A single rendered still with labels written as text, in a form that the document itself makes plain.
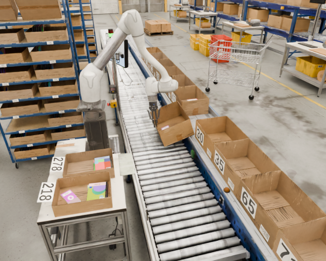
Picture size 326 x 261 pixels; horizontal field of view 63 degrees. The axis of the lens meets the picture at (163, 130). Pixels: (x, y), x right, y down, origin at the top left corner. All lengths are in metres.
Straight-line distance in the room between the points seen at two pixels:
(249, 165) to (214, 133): 0.51
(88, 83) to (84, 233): 1.44
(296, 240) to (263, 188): 0.39
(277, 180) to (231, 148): 0.42
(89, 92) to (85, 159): 0.58
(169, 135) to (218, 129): 0.46
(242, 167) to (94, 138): 1.25
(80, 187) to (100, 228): 0.80
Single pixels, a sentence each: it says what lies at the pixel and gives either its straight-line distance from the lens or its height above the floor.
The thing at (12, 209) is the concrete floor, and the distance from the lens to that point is 3.34.
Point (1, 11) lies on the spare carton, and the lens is 3.33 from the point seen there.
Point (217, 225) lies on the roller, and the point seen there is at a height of 0.75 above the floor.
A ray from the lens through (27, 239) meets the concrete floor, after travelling 2.98.
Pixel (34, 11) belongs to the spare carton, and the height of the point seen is 1.82.
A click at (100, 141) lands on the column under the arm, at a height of 0.87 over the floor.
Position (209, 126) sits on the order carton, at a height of 0.96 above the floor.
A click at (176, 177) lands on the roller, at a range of 2.13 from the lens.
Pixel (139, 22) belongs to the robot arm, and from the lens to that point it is 2.18.
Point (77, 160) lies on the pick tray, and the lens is 2.39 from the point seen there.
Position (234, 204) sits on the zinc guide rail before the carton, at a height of 0.89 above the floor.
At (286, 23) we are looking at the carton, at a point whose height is 0.96.
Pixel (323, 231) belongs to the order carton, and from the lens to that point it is 1.72.
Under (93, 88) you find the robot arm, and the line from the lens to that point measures 2.20.
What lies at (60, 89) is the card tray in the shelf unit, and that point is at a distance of 3.33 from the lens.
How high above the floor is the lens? 2.12
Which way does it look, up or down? 30 degrees down
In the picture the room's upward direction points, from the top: 1 degrees counter-clockwise
